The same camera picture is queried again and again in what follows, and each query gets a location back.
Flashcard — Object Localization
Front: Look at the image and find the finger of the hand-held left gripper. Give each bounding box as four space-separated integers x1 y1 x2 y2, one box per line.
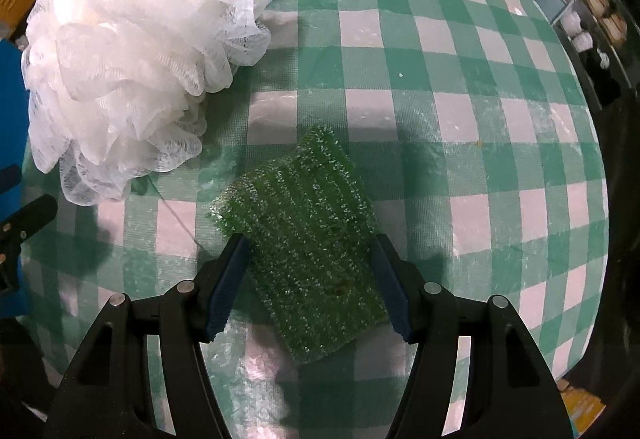
0 193 60 296

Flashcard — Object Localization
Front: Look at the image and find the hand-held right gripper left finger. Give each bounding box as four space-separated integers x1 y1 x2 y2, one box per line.
44 234 251 439

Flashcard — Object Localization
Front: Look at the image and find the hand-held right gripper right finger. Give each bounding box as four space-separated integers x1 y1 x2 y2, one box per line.
371 234 573 439

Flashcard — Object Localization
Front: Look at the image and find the green scouring pad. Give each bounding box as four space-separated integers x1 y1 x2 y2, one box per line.
209 124 390 365

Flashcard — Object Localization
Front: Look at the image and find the blue-sided cardboard box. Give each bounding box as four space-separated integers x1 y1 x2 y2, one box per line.
0 36 32 320

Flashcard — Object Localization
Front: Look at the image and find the white mesh bath pouf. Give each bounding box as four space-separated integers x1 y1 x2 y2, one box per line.
21 0 293 206

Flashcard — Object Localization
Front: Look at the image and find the white shelf rack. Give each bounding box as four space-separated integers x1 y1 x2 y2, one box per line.
550 0 637 110

